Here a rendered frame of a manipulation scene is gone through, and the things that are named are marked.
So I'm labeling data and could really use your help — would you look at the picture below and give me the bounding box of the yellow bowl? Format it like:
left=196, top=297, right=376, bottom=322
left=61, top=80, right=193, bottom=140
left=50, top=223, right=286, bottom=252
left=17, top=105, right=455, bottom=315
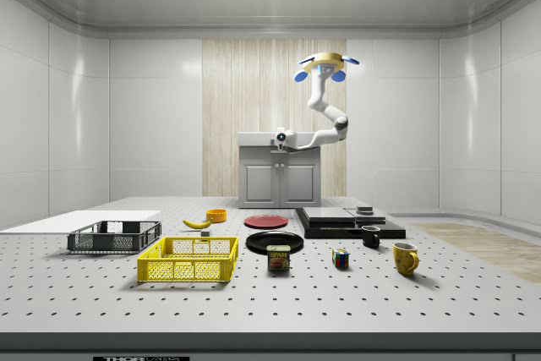
left=205, top=208, right=228, bottom=225

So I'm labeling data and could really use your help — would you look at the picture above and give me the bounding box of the banana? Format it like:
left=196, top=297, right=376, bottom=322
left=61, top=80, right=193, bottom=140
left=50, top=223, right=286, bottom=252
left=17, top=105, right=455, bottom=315
left=182, top=217, right=215, bottom=231

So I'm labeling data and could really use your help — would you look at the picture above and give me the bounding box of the white cabinet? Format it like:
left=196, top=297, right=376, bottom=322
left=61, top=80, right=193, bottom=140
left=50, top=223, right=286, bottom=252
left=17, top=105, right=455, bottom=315
left=238, top=145, right=322, bottom=209

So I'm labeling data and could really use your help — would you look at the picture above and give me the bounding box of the black stove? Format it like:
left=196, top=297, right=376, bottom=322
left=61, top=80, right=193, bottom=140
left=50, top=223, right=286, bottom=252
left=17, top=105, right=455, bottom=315
left=293, top=205, right=407, bottom=240

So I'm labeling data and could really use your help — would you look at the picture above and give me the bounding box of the red plate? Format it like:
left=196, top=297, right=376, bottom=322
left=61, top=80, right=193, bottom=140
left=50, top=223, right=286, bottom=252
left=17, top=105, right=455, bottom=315
left=243, top=214, right=290, bottom=230

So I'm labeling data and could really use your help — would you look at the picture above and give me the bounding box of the flat-sided can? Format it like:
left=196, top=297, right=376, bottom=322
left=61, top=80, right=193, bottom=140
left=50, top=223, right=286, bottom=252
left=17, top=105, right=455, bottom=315
left=265, top=243, right=292, bottom=273

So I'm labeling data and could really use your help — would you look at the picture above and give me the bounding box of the puzzle cube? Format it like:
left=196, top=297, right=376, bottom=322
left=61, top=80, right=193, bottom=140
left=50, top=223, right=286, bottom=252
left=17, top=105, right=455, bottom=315
left=331, top=247, right=351, bottom=270

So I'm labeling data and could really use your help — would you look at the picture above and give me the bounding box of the yellow basket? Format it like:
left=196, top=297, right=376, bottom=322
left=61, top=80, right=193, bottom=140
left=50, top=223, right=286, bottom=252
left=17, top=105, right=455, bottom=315
left=136, top=236, right=240, bottom=283

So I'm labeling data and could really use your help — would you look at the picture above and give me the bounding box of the white drawer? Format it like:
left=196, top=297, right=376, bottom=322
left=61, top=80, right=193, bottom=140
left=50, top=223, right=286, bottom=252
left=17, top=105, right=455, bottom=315
left=237, top=131, right=323, bottom=149

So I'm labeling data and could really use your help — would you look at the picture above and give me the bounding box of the dark grey basket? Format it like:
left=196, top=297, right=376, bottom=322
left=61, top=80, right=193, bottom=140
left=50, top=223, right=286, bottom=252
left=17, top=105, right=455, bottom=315
left=67, top=220, right=163, bottom=255

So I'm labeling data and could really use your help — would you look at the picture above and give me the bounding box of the yellow mug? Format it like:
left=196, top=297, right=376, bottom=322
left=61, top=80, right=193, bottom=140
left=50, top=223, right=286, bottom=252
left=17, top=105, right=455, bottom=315
left=391, top=242, right=421, bottom=276

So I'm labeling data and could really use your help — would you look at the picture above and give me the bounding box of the black plate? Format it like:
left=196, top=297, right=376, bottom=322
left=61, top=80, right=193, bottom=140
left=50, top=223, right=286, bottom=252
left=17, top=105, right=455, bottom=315
left=245, top=230, right=305, bottom=254

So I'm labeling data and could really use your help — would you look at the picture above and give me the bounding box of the black mug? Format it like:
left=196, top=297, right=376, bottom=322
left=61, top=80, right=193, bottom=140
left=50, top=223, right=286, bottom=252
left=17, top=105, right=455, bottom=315
left=360, top=225, right=382, bottom=249

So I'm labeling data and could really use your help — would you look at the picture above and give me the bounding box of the white board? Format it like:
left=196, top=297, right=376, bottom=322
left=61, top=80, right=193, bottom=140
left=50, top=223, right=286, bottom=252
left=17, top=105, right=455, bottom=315
left=0, top=210, right=162, bottom=234

